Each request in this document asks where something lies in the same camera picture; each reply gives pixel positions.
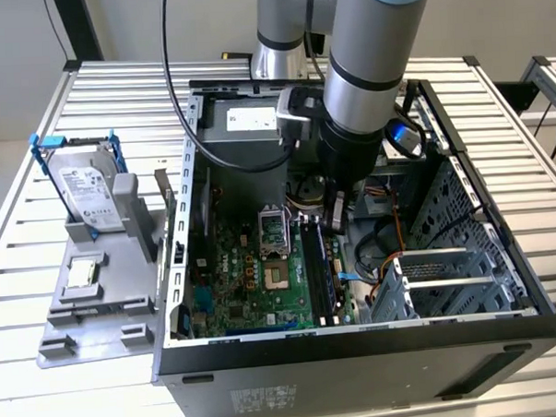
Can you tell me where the grey parts rack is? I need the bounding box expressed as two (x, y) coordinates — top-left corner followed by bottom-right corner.
(29, 170), (187, 370)

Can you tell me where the green motherboard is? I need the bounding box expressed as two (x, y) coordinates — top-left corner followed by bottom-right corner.
(185, 213), (358, 339)

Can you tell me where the teal board connector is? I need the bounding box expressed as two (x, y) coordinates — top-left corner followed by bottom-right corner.
(192, 286), (215, 314)

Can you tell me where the black round cooler fan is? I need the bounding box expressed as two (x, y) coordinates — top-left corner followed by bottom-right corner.
(298, 173), (328, 205)

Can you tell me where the black open PC case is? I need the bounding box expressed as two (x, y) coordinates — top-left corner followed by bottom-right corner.
(136, 63), (556, 417)

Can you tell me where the grey power supply unit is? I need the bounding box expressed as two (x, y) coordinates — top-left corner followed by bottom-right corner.
(194, 95), (294, 225)

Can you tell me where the wire locking lever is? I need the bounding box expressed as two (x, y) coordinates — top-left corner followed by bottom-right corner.
(282, 203), (296, 258)

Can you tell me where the blue disk carrier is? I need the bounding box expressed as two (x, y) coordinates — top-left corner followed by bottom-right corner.
(28, 125), (134, 244)

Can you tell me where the metal socket cover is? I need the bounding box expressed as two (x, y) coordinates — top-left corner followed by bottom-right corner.
(256, 206), (294, 262)

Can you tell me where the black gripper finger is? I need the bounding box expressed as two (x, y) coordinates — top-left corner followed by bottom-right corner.
(325, 177), (351, 239)

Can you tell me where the CPU socket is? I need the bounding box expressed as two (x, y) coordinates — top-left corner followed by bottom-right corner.
(260, 257), (292, 292)

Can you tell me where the black RAM slot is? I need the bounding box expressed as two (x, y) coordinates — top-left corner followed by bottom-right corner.
(299, 219), (325, 327)
(304, 219), (329, 327)

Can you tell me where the black metal bracket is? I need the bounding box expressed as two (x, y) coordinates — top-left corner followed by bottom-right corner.
(492, 80), (541, 113)

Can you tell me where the orange wire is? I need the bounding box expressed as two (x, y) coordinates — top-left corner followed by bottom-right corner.
(367, 202), (410, 305)

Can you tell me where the yellow wire bundle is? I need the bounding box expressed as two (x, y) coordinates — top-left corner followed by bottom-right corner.
(284, 187), (330, 217)

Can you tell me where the thin black cable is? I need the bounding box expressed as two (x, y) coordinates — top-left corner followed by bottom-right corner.
(423, 201), (489, 248)

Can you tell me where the small yellow black connector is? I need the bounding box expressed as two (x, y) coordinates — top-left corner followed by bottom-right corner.
(219, 49), (254, 65)

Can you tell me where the perforated metal disk bay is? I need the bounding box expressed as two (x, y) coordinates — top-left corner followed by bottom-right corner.
(362, 153), (540, 324)

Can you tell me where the silver CPU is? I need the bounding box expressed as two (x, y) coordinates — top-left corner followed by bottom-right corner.
(64, 256), (101, 289)

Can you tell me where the aluminium frame table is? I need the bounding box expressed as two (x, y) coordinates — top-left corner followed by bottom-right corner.
(519, 55), (556, 115)

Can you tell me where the black frame post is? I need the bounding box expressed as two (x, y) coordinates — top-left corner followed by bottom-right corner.
(51, 0), (105, 65)

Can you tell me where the thick black camera cable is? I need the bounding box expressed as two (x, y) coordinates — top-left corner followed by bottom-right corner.
(158, 0), (303, 177)

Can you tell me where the silver hard disk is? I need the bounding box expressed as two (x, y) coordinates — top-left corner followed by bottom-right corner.
(48, 148), (129, 237)

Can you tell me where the black cable loop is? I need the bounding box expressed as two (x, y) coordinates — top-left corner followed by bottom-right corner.
(350, 221), (393, 289)

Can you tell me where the blue expansion slot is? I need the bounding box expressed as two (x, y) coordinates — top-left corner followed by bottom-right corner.
(224, 319), (299, 338)

